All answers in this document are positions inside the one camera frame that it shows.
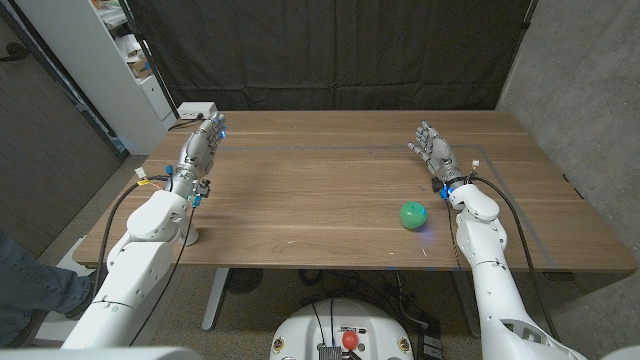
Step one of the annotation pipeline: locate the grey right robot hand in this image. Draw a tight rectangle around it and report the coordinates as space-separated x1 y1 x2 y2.
406 119 466 190

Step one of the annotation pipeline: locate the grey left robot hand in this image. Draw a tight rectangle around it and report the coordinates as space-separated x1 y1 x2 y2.
170 111 228 200

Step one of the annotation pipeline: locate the green ball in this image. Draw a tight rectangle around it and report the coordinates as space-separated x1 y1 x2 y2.
399 201 429 231

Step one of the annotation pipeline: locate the white power strip box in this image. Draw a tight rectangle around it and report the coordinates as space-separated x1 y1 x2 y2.
177 101 219 121

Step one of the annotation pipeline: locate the grey tape outline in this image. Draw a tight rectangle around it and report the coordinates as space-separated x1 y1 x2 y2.
214 144 559 269

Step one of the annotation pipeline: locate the brown cardboard box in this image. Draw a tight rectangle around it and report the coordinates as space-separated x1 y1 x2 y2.
127 54 153 80

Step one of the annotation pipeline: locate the black backdrop stand pole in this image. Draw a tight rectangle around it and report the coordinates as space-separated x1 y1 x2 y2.
117 0 180 120

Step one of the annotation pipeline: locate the white shelf cabinet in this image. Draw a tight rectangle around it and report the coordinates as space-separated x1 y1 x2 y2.
14 0 177 156

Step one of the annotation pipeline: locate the black round floor fan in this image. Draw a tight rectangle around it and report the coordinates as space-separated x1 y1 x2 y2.
224 268 265 295

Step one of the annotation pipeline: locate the black backdrop curtain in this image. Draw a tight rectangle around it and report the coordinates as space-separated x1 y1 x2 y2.
124 0 534 112

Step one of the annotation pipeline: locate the white robot torso base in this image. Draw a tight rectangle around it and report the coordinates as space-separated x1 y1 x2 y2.
269 298 415 360

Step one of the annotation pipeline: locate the black floor power strip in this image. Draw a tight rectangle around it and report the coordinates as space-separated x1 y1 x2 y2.
417 319 444 360

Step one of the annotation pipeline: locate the dark shoe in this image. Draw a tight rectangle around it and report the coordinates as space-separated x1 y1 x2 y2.
64 284 101 321

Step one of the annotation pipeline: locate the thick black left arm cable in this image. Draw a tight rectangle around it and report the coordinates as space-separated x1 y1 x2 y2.
92 173 174 301

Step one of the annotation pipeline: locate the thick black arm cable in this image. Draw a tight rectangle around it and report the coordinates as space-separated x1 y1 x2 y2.
92 173 174 301
468 174 560 342

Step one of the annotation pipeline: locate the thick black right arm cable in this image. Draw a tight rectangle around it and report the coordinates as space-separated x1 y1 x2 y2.
468 174 560 342

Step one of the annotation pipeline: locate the black door handle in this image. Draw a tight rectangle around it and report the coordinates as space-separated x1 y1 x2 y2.
0 42 30 64

